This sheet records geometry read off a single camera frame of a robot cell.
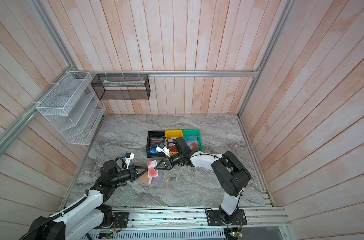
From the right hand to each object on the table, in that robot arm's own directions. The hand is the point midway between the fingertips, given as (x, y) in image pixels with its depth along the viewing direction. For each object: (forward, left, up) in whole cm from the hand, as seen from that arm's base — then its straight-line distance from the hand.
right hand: (156, 169), depth 79 cm
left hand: (-2, +4, +1) cm, 5 cm away
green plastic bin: (+31, -22, -6) cm, 38 cm away
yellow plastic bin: (+26, -6, -5) cm, 27 cm away
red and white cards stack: (+9, -8, +8) cm, 15 cm away
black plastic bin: (+27, +7, -9) cm, 29 cm away
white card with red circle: (-2, +2, -1) cm, 3 cm away
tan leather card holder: (-3, 0, -11) cm, 11 cm away
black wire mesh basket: (+56, +30, +14) cm, 65 cm away
